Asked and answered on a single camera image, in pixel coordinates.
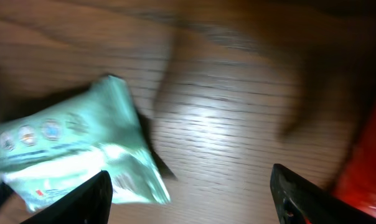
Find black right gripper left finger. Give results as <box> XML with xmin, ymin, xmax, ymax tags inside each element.
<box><xmin>21</xmin><ymin>170</ymin><xmax>113</xmax><ymax>224</ymax></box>

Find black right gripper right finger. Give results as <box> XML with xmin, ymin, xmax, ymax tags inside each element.
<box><xmin>270</xmin><ymin>164</ymin><xmax>376</xmax><ymax>224</ymax></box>

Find orange snack packet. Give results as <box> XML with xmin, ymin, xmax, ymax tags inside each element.
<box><xmin>334</xmin><ymin>98</ymin><xmax>376</xmax><ymax>218</ymax></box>

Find mint green wipes pack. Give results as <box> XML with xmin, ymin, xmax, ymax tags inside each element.
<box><xmin>0</xmin><ymin>76</ymin><xmax>171</xmax><ymax>212</ymax></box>

